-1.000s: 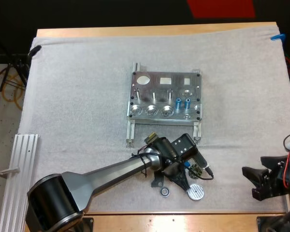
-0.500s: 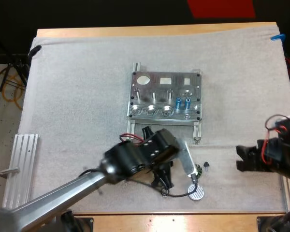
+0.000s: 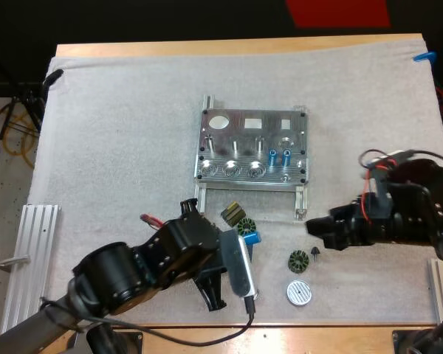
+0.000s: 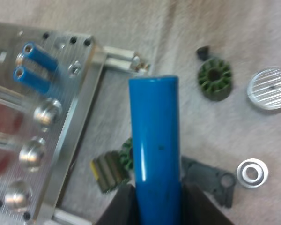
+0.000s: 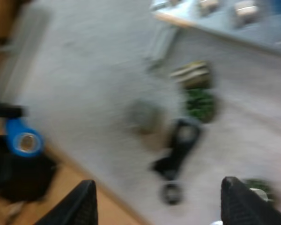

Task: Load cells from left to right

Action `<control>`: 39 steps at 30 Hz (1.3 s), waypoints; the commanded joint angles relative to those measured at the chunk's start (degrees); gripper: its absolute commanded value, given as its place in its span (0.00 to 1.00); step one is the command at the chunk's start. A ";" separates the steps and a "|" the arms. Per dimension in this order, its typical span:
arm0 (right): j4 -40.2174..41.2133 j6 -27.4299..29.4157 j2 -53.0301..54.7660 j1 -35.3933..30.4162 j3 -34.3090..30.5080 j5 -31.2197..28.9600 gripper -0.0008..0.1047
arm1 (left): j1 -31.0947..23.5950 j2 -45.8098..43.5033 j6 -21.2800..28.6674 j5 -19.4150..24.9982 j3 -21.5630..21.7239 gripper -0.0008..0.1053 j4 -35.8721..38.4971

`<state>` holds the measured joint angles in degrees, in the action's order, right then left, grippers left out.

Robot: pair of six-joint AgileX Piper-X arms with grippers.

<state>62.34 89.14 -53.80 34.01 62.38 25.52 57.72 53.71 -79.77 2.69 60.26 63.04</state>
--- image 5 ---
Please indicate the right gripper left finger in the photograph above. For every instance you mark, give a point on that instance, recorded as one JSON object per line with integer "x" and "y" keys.
{"x": 79, "y": 206}

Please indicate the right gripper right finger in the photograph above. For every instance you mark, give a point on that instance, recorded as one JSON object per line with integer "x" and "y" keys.
{"x": 241, "y": 206}

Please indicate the small steel bearing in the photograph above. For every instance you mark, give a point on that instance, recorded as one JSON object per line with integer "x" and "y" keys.
{"x": 172, "y": 193}

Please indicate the grey ribbed disc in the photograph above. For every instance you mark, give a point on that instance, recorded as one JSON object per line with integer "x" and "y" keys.
{"x": 142, "y": 117}

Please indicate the dark ribbed drum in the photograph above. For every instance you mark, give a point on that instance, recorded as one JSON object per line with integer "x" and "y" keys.
{"x": 193, "y": 75}

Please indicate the flat black bracket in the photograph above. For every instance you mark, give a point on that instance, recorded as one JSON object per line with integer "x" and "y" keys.
{"x": 178, "y": 147}

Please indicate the metal plate on aluminium frame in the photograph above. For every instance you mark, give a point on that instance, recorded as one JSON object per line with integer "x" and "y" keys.
{"x": 224, "y": 21}

